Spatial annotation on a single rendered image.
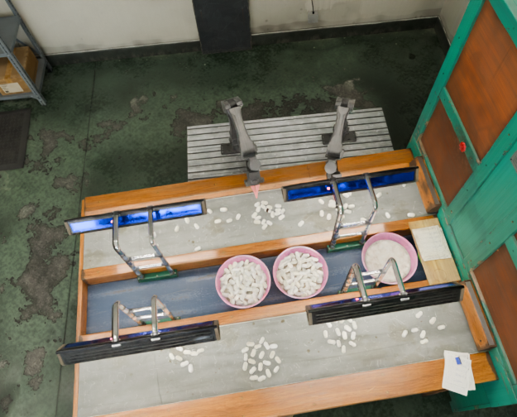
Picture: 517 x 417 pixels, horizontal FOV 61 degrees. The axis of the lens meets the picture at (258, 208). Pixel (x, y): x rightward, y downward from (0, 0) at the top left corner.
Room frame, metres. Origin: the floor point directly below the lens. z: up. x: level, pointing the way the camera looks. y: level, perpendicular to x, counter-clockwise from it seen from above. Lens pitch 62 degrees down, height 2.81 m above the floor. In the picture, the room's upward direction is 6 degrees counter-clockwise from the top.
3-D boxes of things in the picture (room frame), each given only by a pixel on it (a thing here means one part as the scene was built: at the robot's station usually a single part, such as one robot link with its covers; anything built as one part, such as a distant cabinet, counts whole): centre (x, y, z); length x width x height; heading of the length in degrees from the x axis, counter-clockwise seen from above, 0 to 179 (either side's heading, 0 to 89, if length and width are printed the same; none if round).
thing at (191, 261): (0.86, 0.00, 0.71); 1.81 x 0.05 x 0.11; 94
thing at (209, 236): (1.03, 0.01, 0.73); 1.81 x 0.30 x 0.02; 94
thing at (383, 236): (0.73, -0.61, 0.72); 0.27 x 0.27 x 0.10
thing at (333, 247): (0.92, -0.43, 0.90); 0.20 x 0.19 x 0.45; 94
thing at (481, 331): (0.41, -0.90, 0.83); 0.30 x 0.06 x 0.07; 4
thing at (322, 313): (0.44, -0.46, 1.08); 0.62 x 0.08 x 0.07; 94
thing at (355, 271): (0.52, -0.45, 0.90); 0.20 x 0.19 x 0.45; 94
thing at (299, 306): (0.53, -0.02, 0.71); 1.81 x 0.05 x 0.11; 94
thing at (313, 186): (1.00, -0.43, 1.08); 0.62 x 0.08 x 0.07; 94
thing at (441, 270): (0.75, -0.83, 0.77); 0.33 x 0.15 x 0.01; 4
